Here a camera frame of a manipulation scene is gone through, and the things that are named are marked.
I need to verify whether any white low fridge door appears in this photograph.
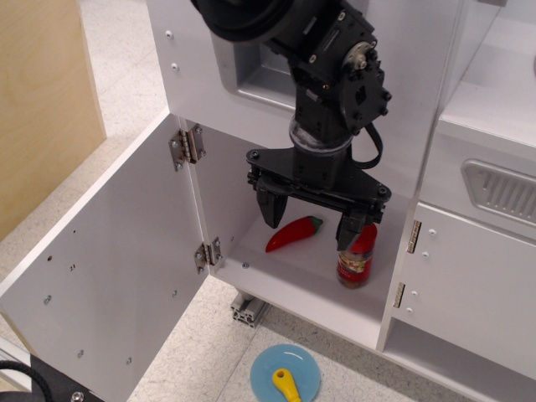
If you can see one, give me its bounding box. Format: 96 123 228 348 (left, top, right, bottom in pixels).
1 113 203 401

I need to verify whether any lower brass cabinet hinge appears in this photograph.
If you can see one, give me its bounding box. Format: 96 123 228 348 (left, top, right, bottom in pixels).
393 282 405 308

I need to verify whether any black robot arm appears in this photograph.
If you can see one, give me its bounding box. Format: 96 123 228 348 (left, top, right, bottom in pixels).
194 1 391 250

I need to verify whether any white toy fridge cabinet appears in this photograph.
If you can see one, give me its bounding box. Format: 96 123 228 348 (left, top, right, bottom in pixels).
148 1 470 350

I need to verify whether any brass cabinet hinge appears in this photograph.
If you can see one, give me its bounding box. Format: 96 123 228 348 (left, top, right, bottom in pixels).
393 282 405 308
406 219 422 254

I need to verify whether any upper silver door hinge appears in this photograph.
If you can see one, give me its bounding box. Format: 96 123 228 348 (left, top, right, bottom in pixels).
168 124 206 172

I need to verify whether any upper brass cabinet hinge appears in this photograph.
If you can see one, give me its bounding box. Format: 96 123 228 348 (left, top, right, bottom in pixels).
406 219 422 254

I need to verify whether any silver oven vent panel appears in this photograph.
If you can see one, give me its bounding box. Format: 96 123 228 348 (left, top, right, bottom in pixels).
461 159 535 226

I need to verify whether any lower silver door hinge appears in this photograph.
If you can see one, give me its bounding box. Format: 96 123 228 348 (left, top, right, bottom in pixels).
193 238 223 275

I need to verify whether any red toy chili pepper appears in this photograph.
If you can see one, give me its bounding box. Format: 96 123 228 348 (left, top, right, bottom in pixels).
265 215 323 253

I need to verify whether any aluminium frame rail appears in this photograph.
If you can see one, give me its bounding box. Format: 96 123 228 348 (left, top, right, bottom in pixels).
0 337 34 393

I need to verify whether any yellow handled utensil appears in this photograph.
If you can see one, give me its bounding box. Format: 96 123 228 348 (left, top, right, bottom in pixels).
272 368 302 402

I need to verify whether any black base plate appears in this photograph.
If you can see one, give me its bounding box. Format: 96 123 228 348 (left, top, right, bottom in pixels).
30 355 103 402

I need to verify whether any black braided cable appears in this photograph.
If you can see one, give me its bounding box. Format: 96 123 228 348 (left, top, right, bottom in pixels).
0 359 54 402

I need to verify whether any silver door hinge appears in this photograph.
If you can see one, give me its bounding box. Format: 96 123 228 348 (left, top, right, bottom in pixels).
168 124 206 172
193 238 223 275

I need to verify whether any aluminium extrusion foot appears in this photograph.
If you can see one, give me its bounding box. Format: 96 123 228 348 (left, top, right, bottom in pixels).
230 292 271 328

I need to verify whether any light wooden panel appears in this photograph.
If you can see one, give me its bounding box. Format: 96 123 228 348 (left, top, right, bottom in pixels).
1 1 106 237

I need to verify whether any red lid spice jar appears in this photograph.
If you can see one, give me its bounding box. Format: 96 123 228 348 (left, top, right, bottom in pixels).
337 224 378 289

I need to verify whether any white oven cabinet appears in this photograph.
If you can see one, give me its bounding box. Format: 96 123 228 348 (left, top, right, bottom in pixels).
378 1 535 401

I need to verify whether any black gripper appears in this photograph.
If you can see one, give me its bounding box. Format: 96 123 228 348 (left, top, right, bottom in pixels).
246 147 391 251

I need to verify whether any silver ice dispenser recess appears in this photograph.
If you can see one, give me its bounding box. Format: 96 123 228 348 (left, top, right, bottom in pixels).
211 34 296 111

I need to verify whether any light blue plate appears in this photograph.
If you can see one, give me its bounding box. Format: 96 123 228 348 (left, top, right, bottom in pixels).
250 344 321 401

